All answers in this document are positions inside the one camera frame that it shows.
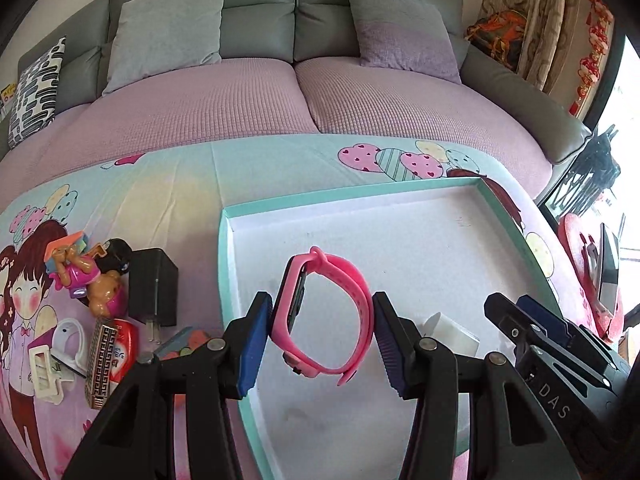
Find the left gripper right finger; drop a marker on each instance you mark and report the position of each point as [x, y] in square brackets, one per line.
[511, 436]

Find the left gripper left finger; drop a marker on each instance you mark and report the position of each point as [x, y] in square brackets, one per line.
[132, 436]

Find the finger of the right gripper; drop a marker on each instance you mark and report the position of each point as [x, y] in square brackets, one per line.
[553, 334]
[510, 320]

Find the white charger cube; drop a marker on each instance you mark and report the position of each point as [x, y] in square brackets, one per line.
[453, 335]

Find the gold black patterned lighter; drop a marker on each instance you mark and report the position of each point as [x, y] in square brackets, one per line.
[100, 358]

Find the red small bottle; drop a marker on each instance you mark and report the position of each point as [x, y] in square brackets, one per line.
[125, 351]

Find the cream hair claw clip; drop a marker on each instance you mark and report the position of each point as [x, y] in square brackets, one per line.
[50, 378]

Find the orange blue toy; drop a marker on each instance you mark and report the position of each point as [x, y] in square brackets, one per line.
[78, 240]
[182, 343]

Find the white smart watch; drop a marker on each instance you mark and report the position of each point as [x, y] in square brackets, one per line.
[69, 346]

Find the black wall charger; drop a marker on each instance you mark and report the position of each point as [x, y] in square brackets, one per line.
[153, 290]

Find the pink brown dog figure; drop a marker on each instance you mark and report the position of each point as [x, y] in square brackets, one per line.
[103, 293]

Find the black toy car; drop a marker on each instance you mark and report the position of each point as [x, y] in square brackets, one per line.
[117, 256]

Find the pink stool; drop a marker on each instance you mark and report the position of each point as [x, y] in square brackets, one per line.
[581, 241]

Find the teal cardboard box tray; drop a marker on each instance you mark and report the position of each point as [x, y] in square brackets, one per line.
[438, 246]

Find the cartoon couple blanket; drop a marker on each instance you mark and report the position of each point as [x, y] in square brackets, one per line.
[173, 199]

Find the orange bag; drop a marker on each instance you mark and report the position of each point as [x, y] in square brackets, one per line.
[500, 36]

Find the red hanging decoration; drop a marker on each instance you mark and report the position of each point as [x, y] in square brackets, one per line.
[600, 22]

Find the grey purple right cushion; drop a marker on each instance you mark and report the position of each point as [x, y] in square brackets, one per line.
[407, 35]

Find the patterned curtain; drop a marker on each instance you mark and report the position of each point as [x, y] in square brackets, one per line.
[552, 28]

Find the grey sofa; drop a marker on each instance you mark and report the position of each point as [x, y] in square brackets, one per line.
[288, 66]

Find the black white patterned cushion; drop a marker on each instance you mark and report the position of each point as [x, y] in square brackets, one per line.
[36, 94]

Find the grey centre cushion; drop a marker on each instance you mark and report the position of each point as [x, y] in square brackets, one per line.
[158, 36]

